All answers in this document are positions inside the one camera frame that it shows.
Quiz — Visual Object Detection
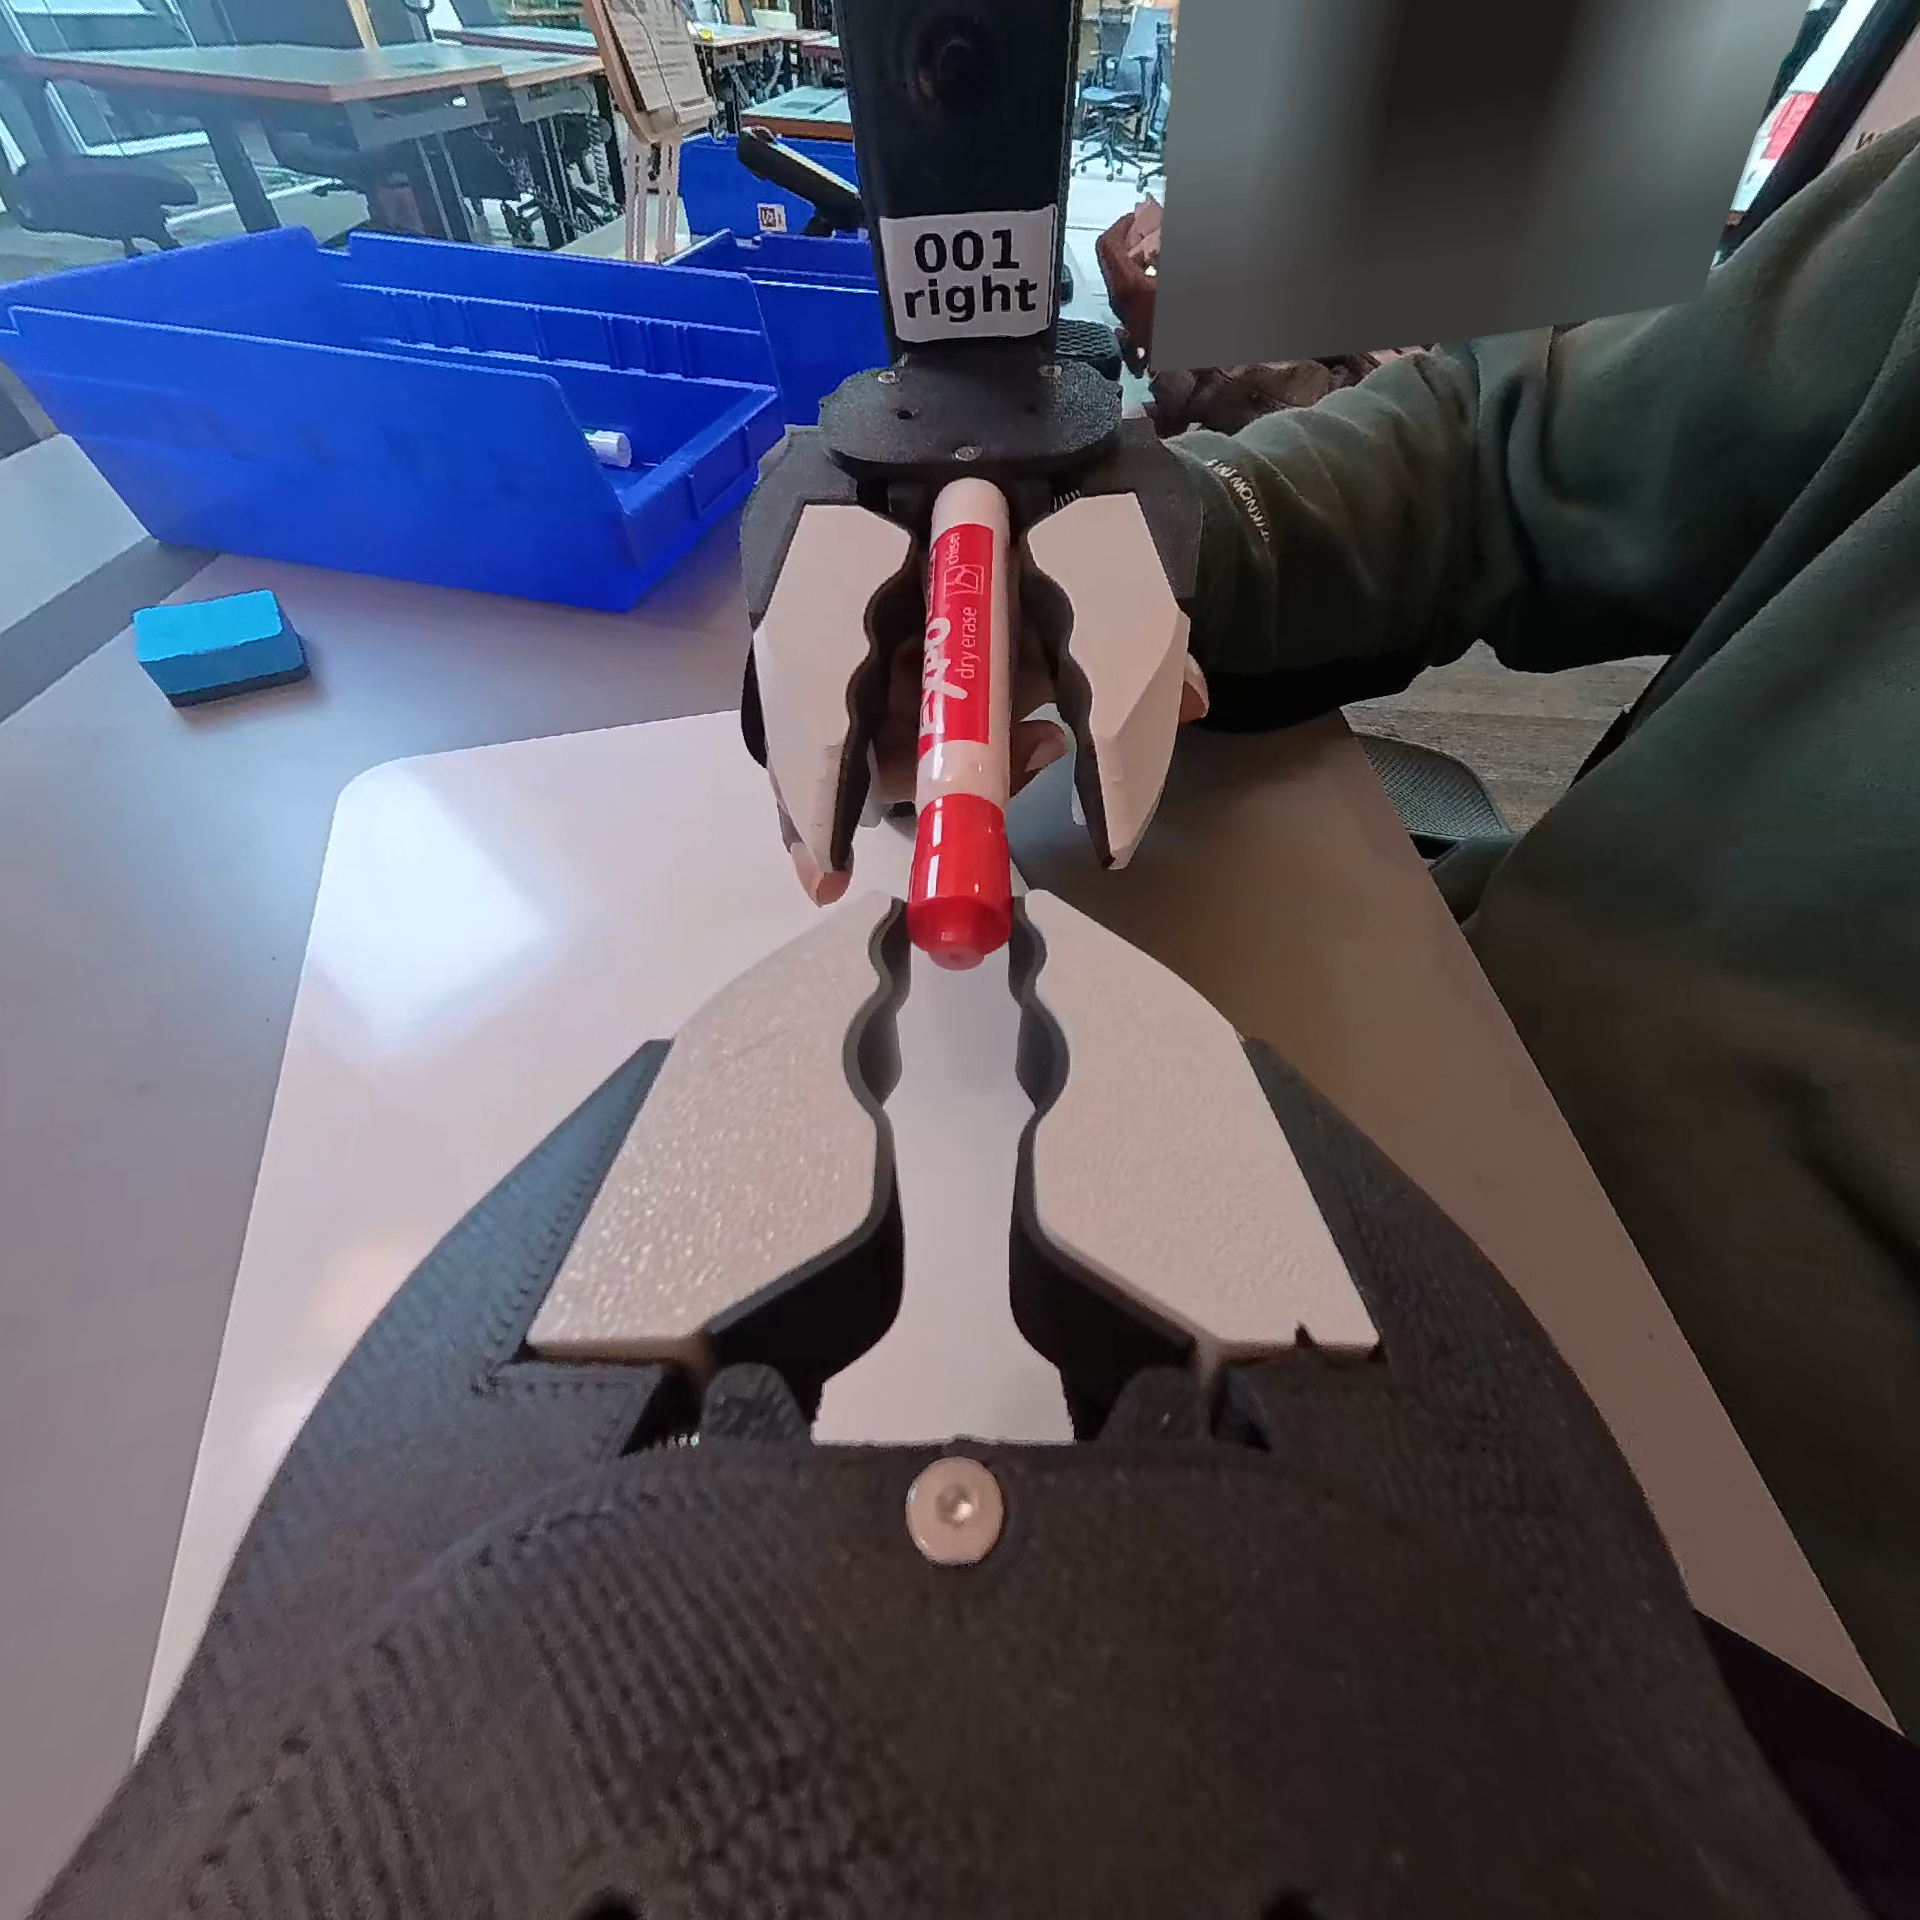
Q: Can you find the white whiteboard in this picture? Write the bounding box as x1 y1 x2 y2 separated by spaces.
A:
137 709 1899 1760

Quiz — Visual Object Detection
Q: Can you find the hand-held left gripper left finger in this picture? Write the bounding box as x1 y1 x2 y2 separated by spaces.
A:
526 907 908 1381

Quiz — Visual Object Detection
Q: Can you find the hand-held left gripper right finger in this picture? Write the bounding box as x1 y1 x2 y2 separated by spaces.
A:
1013 909 1386 1385

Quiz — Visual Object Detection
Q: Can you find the small blue storage bin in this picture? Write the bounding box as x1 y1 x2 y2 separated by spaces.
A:
676 228 894 428

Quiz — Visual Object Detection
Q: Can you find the wooden desk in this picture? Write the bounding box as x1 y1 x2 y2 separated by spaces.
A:
2 36 618 217

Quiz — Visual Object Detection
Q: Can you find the person's green sweatshirt torso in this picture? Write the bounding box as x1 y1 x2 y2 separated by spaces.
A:
1466 136 1920 1726

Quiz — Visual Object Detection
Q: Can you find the red marker cap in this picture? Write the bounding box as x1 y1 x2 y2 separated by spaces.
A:
908 789 1025 967

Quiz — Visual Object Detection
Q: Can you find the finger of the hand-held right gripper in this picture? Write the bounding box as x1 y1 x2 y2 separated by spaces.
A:
746 495 938 907
1030 489 1209 872

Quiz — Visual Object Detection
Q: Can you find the blue whiteboard eraser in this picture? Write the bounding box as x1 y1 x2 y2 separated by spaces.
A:
130 589 314 709

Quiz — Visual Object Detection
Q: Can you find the red whiteboard marker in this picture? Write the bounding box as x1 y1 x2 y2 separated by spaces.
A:
908 474 1029 967

